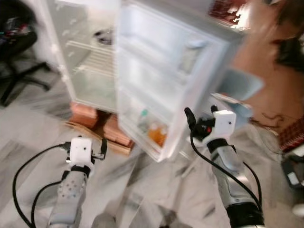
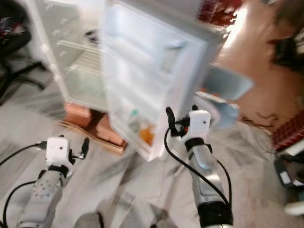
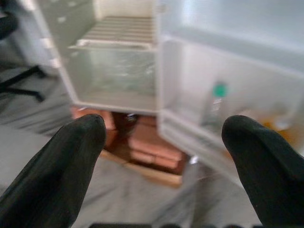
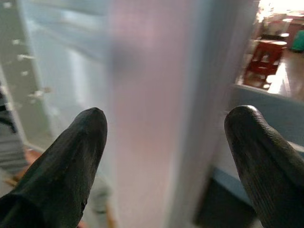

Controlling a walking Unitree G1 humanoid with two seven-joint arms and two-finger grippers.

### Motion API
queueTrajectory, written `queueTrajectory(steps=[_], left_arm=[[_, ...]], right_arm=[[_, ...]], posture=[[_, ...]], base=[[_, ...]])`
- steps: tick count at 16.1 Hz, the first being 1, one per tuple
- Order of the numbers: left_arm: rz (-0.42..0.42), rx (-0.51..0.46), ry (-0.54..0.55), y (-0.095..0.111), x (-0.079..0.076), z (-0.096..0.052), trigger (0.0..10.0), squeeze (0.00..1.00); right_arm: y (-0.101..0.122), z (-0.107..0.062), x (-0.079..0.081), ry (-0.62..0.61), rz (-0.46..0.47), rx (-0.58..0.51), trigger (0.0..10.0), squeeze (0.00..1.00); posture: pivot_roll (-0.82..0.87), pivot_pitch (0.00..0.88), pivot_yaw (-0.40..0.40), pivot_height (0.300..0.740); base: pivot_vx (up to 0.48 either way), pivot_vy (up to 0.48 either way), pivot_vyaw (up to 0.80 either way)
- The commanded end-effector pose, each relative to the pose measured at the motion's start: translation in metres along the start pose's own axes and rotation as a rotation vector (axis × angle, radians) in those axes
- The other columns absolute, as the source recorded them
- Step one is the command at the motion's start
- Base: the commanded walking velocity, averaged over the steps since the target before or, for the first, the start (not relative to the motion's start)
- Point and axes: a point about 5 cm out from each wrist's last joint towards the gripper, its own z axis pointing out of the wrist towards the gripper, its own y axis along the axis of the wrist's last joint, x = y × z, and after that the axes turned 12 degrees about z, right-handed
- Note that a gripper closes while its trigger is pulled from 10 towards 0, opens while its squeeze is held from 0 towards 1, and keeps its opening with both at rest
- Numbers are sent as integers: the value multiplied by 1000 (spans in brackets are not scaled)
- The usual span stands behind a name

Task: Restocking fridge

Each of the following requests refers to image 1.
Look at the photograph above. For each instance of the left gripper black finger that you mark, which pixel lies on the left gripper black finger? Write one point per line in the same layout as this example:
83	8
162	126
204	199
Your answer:
104	145

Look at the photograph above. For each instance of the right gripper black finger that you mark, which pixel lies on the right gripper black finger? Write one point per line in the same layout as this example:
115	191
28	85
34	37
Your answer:
190	118
214	109

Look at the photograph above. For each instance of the amber jar white lid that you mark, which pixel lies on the amber jar white lid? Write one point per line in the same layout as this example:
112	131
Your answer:
157	135

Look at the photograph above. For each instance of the clear plastic water bottle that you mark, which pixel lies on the clear plastic water bottle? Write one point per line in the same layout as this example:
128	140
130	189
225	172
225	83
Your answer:
144	121

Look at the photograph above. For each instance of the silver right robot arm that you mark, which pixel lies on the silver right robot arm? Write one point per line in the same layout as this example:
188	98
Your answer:
227	159

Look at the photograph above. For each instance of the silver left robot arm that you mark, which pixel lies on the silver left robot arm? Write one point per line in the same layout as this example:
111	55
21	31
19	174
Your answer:
69	199

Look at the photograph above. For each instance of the mini fridge door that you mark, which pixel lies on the mini fridge door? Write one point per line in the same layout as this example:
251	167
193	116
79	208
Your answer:
156	61

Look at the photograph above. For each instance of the wooden board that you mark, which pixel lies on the wooden board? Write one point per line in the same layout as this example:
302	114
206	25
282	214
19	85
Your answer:
95	137

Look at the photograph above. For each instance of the red brick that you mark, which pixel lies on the red brick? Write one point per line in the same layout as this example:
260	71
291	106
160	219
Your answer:
84	114
116	130

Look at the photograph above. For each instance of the brown wooden panel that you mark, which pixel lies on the brown wooden panel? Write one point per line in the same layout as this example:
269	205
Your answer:
266	95

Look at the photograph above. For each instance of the wide red patterned cloth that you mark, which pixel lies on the wide red patterned cloth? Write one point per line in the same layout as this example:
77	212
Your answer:
292	135

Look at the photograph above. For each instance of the black device white label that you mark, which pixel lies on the black device white label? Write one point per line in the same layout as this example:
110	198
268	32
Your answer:
292	171

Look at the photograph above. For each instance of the narrow red patterned strip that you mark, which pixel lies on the narrow red patterned strip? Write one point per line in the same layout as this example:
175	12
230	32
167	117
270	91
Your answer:
228	9

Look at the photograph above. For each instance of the dark metal bowl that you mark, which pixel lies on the dark metal bowl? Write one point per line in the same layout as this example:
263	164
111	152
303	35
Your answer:
103	37

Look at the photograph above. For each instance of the black office chair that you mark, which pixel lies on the black office chair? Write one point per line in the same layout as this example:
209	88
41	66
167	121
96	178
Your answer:
19	42

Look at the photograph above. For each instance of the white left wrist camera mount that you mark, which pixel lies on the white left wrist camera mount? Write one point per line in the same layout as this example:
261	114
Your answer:
80	151

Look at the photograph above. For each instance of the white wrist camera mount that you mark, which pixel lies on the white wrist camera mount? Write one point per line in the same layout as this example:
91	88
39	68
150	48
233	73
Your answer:
225	124
80	151

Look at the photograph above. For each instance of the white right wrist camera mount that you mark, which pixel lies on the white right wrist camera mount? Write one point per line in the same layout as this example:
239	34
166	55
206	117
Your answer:
225	124

